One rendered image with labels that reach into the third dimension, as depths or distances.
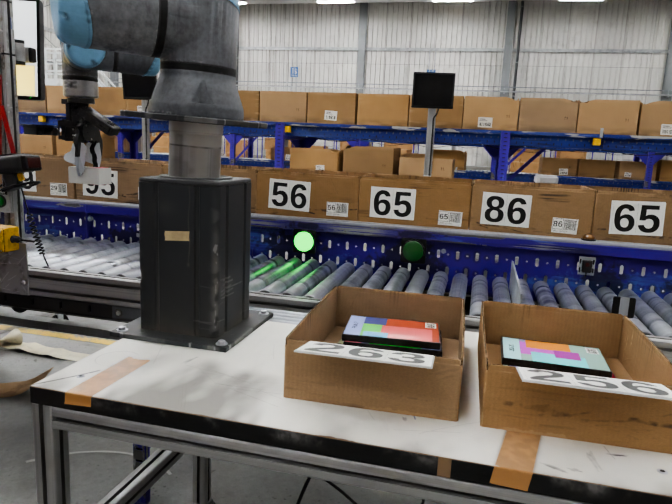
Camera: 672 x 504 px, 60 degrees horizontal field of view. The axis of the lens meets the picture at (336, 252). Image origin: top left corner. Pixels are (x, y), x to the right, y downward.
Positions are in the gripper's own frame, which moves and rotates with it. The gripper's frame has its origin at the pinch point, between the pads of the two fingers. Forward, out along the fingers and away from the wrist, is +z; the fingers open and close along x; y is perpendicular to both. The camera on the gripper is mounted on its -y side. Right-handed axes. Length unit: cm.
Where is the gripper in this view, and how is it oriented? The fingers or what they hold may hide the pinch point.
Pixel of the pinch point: (89, 171)
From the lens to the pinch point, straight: 179.5
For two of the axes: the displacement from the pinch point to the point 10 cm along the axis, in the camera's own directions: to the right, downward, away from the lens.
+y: -9.6, -0.9, 2.5
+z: -0.4, 9.8, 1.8
